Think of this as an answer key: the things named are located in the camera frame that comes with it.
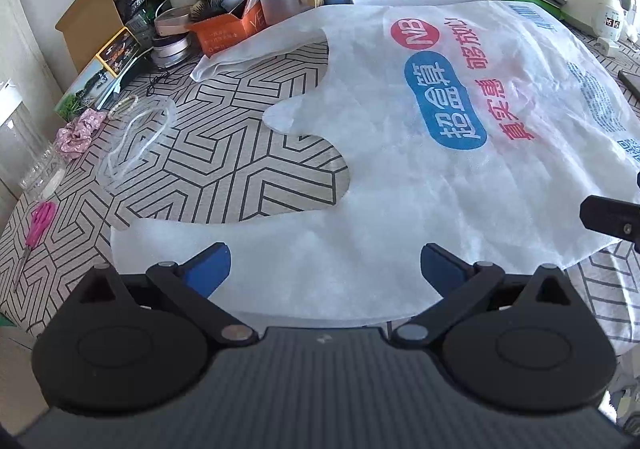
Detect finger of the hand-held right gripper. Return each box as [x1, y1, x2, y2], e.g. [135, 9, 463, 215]
[580, 195, 640, 246]

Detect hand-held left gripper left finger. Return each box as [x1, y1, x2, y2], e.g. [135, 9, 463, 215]
[75, 243, 258, 346]

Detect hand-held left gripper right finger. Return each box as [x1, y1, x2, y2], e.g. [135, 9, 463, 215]
[391, 243, 576, 349]

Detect white shopping bag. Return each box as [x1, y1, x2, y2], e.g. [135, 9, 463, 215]
[110, 0, 640, 322]

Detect patterned tablecloth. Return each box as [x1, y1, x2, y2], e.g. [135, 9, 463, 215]
[0, 0, 640, 360]

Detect black slim device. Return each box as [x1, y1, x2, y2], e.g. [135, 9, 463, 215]
[617, 70, 640, 103]

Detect clear plastic packaging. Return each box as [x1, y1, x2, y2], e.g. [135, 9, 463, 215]
[97, 96, 178, 190]

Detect pink scissors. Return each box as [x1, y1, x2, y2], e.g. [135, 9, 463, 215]
[12, 201, 58, 280]

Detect pink scrunchie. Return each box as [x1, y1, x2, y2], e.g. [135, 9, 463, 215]
[55, 109, 108, 160]

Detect landscape photo card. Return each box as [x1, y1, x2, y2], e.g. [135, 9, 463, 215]
[54, 59, 123, 122]

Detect clear glass jar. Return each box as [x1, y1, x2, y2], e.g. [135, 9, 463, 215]
[0, 99, 67, 190]

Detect round white tin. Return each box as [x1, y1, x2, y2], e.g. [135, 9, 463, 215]
[150, 34, 191, 68]

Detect orange cardboard box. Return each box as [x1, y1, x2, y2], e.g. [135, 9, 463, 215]
[189, 4, 281, 58]

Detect yellow framed photo card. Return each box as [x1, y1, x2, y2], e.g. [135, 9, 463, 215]
[95, 26, 142, 77]

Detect pink round compact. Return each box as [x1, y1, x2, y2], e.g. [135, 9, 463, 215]
[154, 6, 196, 36]

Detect black hairbrush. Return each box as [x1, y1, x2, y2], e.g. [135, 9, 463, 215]
[189, 0, 226, 23]

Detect brown cardboard piece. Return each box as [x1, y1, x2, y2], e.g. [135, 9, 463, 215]
[55, 0, 126, 74]

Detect pearl bracelet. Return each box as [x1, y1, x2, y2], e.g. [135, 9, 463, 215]
[107, 96, 139, 118]

